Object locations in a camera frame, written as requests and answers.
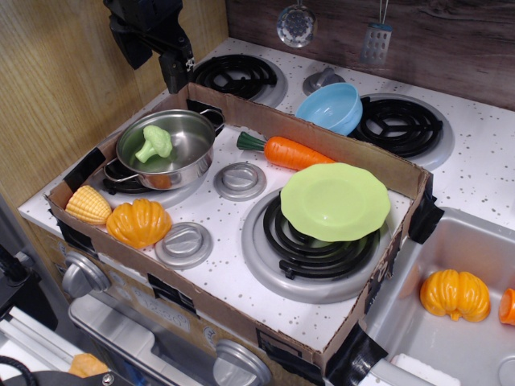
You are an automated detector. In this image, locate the silver oven knob right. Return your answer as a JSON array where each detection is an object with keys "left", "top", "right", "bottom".
[{"left": 212, "top": 339, "right": 272, "bottom": 386}]

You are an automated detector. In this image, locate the silver strainer ladle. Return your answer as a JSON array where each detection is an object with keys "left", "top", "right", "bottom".
[{"left": 276, "top": 0, "right": 318, "bottom": 48}]

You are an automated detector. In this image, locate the light green plastic plate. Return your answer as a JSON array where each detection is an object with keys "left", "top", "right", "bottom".
[{"left": 280, "top": 162, "right": 391, "bottom": 242}]

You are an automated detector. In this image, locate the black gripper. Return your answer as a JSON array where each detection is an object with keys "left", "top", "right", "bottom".
[{"left": 103, "top": 0, "right": 196, "bottom": 94}]

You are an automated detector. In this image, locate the orange toy piece bottom left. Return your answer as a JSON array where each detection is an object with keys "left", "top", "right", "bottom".
[{"left": 68, "top": 353, "right": 109, "bottom": 378}]

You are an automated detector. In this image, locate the black cable bottom left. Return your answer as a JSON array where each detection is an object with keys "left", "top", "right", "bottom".
[{"left": 0, "top": 354, "right": 37, "bottom": 386}]

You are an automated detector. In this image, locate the yellow toy corn cob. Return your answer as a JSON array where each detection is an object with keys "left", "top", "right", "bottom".
[{"left": 65, "top": 185, "right": 112, "bottom": 225}]

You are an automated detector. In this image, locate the back right black burner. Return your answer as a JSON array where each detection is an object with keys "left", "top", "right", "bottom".
[{"left": 349, "top": 93, "right": 455, "bottom": 170}]

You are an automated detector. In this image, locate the silver oven knob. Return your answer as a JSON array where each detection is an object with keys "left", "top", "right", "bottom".
[
  {"left": 212, "top": 339, "right": 272, "bottom": 386},
  {"left": 62, "top": 251, "right": 110, "bottom": 298}
]

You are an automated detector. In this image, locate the brown cardboard fence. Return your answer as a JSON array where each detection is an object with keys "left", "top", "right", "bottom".
[{"left": 47, "top": 84, "right": 442, "bottom": 384}]

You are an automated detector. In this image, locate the light blue plastic bowl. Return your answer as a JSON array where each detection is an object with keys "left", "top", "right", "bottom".
[{"left": 295, "top": 83, "right": 363, "bottom": 136}]

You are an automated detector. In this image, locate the front right black burner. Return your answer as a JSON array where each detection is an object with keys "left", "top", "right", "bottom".
[{"left": 241, "top": 190, "right": 391, "bottom": 304}]

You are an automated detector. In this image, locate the green toy broccoli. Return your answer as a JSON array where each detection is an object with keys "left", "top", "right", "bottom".
[{"left": 135, "top": 125, "right": 173, "bottom": 163}]

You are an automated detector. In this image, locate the orange toy pumpkin half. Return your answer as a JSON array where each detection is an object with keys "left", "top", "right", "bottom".
[{"left": 106, "top": 199, "right": 172, "bottom": 249}]

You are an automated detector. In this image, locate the silver stove knob centre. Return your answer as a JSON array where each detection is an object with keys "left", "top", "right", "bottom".
[{"left": 214, "top": 162, "right": 267, "bottom": 202}]

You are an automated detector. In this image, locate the orange toy carrot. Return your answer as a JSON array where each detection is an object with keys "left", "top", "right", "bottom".
[{"left": 237, "top": 133, "right": 335, "bottom": 170}]

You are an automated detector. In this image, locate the orange toy pumpkin in sink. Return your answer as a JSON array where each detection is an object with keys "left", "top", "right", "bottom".
[{"left": 419, "top": 269, "right": 491, "bottom": 322}]

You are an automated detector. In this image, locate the silver toy sink basin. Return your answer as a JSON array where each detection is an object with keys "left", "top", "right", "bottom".
[{"left": 365, "top": 208, "right": 514, "bottom": 385}]

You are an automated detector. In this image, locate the grey toy spatula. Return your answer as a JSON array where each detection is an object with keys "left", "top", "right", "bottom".
[{"left": 360, "top": 0, "right": 393, "bottom": 66}]

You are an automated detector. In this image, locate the silver stove knob front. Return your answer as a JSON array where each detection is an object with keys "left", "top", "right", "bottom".
[{"left": 154, "top": 222, "right": 213, "bottom": 270}]

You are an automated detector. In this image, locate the back left black burner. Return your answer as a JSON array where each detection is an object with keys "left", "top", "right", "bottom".
[{"left": 193, "top": 54, "right": 288, "bottom": 108}]

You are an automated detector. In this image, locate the stainless steel pot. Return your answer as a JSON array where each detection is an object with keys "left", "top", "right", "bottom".
[{"left": 104, "top": 109, "right": 225, "bottom": 191}]

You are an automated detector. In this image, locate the silver stove knob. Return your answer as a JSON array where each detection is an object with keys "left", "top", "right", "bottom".
[
  {"left": 154, "top": 222, "right": 213, "bottom": 270},
  {"left": 214, "top": 162, "right": 267, "bottom": 202},
  {"left": 303, "top": 68, "right": 345, "bottom": 96}
]

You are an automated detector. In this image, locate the orange toy piece at edge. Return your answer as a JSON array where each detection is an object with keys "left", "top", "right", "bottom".
[{"left": 498, "top": 288, "right": 515, "bottom": 326}]

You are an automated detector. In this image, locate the front left black burner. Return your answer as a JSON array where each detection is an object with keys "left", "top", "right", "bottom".
[{"left": 88, "top": 158, "right": 210, "bottom": 210}]

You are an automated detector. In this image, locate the silver stove knob back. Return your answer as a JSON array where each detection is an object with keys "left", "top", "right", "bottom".
[{"left": 303, "top": 68, "right": 345, "bottom": 96}]

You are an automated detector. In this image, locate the silver oven knob left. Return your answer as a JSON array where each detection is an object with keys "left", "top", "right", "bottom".
[{"left": 62, "top": 251, "right": 110, "bottom": 298}]

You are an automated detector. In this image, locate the black burner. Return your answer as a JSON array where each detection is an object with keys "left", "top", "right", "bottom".
[
  {"left": 349, "top": 93, "right": 455, "bottom": 170},
  {"left": 88, "top": 158, "right": 210, "bottom": 210},
  {"left": 241, "top": 190, "right": 391, "bottom": 304},
  {"left": 193, "top": 54, "right": 288, "bottom": 108}
]

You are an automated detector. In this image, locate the silver oven door handle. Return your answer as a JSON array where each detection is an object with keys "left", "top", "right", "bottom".
[{"left": 68, "top": 295, "right": 198, "bottom": 385}]

